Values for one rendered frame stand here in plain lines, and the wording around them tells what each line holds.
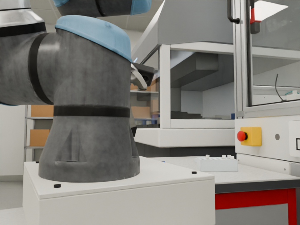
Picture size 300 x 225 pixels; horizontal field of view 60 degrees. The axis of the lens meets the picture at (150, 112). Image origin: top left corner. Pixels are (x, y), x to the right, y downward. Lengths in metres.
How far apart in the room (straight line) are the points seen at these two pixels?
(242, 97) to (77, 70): 0.88
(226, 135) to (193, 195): 1.18
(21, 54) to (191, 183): 0.31
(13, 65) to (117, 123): 0.17
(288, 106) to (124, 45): 0.67
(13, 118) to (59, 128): 4.76
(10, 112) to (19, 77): 4.73
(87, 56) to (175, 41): 1.16
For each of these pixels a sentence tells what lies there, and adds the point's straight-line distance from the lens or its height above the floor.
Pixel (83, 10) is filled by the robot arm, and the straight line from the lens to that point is 0.63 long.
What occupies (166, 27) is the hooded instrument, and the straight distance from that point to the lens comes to 1.51.
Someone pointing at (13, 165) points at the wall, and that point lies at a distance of 5.16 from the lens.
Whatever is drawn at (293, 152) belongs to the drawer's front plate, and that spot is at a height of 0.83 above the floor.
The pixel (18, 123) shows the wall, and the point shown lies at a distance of 5.11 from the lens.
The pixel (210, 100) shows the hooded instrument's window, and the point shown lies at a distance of 1.54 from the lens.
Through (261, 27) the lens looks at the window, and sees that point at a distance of 1.14.
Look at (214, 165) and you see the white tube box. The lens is 0.91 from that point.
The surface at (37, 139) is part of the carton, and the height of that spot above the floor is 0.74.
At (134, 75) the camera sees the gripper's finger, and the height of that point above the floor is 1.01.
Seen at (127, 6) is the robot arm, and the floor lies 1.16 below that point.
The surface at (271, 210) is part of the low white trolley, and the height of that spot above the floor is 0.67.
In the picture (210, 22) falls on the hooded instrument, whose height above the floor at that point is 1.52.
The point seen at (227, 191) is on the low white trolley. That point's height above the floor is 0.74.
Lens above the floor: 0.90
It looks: 4 degrees up
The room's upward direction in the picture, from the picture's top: straight up
